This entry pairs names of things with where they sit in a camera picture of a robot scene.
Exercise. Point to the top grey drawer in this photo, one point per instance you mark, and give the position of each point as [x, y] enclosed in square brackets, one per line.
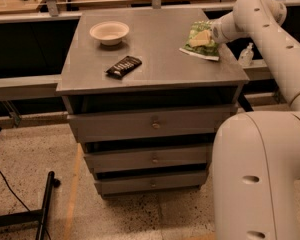
[136, 124]

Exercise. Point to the grey metal railing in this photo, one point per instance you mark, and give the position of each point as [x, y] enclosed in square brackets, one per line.
[23, 87]

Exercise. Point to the green jalapeno chip bag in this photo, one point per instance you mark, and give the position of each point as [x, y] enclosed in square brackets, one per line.
[208, 52]

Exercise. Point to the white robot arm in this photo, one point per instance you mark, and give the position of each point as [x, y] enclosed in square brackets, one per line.
[256, 155]

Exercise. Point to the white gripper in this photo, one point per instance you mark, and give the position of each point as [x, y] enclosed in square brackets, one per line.
[217, 31]

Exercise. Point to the black stand base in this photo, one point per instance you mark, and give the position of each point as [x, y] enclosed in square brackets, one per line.
[40, 216]

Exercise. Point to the white paper bowl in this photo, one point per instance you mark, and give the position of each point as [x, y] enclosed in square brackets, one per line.
[109, 33]

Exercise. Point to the grey drawer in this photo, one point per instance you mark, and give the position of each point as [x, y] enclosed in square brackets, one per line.
[150, 183]
[134, 159]
[136, 124]

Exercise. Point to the grey drawer cabinet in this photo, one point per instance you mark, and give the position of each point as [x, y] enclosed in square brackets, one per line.
[167, 78]

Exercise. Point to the bottom grey drawer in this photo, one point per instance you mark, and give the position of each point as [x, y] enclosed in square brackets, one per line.
[150, 183]

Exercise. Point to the black snack bar wrapper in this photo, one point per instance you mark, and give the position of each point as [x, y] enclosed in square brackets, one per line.
[123, 67]

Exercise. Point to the clear sanitizer pump bottle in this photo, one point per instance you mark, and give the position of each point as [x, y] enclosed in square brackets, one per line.
[246, 56]

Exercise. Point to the middle grey drawer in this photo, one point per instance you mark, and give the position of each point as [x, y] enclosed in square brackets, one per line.
[134, 159]

